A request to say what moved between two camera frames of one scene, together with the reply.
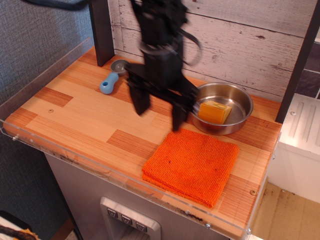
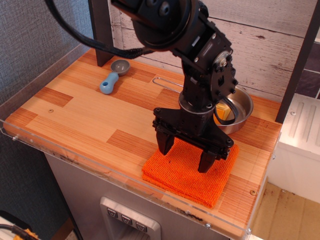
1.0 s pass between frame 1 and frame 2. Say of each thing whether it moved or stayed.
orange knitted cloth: stayed
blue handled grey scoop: stayed
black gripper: moved
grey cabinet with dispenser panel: stayed
